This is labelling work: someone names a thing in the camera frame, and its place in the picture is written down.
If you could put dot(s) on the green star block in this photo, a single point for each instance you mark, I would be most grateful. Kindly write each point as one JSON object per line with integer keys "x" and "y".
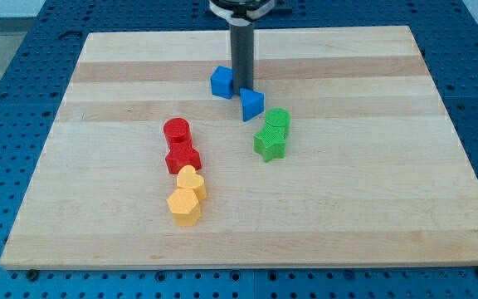
{"x": 270, "y": 142}

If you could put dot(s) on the blue triangular block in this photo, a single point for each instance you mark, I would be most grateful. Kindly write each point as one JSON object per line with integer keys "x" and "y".
{"x": 252, "y": 103}

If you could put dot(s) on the green cylinder block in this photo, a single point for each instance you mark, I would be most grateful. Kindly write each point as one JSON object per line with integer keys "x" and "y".
{"x": 279, "y": 118}

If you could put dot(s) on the yellow heart block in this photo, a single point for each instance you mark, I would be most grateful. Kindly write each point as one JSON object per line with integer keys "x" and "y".
{"x": 188, "y": 178}

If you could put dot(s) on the wooden board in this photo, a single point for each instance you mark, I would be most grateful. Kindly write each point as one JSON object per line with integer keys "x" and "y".
{"x": 374, "y": 173}

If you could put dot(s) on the red star block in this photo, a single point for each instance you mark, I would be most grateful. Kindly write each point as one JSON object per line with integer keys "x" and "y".
{"x": 182, "y": 154}

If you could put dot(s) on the blue cube block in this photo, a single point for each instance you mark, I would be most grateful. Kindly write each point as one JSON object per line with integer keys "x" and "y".
{"x": 222, "y": 82}

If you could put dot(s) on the yellow hexagon block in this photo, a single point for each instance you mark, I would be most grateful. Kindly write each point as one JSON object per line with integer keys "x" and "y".
{"x": 184, "y": 205}

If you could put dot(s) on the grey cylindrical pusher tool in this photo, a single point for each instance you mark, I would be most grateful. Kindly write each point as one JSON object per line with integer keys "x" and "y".
{"x": 242, "y": 51}

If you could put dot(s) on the red cylinder block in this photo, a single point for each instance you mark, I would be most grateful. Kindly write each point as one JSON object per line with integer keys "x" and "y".
{"x": 176, "y": 131}

